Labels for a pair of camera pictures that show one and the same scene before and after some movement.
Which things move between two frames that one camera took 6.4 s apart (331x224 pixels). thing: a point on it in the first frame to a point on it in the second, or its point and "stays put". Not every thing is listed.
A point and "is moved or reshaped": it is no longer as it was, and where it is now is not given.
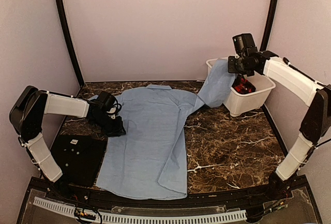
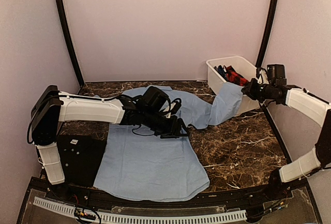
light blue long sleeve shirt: x=150 y=161 is moved or reshaped
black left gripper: x=117 y=129 to x=173 y=130
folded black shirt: x=78 y=157 stays put
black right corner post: x=270 y=17 stays put
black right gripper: x=231 y=68 to x=250 y=90
